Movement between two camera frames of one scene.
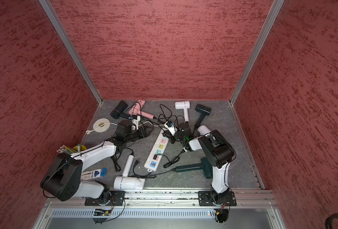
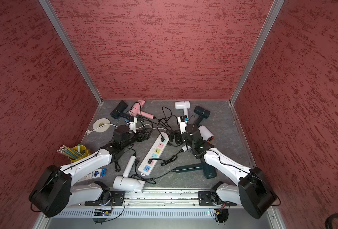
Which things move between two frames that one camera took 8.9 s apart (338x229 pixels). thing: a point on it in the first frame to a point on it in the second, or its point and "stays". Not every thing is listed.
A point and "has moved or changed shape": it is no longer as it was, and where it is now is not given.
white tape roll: x=101 y=125 stays
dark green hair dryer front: x=205 y=164 stays
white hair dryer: x=203 y=130 stays
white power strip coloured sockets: x=153 y=157 has moved or changed shape
